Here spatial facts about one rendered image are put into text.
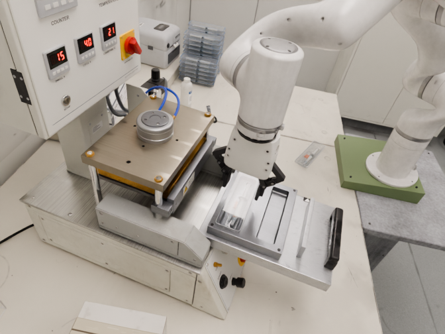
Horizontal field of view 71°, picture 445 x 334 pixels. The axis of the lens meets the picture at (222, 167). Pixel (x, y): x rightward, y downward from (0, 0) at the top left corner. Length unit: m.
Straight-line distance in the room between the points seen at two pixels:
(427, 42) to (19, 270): 1.15
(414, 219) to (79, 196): 1.09
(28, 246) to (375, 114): 2.77
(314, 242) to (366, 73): 2.28
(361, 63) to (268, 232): 2.29
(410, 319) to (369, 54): 1.87
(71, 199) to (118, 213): 0.17
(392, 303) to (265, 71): 1.71
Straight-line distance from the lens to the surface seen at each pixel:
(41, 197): 0.87
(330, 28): 0.58
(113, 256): 0.83
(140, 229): 0.68
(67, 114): 0.67
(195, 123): 0.75
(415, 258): 2.32
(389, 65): 2.92
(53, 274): 0.94
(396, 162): 1.28
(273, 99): 0.52
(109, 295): 0.89
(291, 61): 0.50
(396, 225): 1.25
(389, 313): 2.00
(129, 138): 0.70
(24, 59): 0.58
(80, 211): 0.81
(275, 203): 0.78
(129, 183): 0.70
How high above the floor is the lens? 1.54
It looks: 42 degrees down
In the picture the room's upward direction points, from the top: 10 degrees clockwise
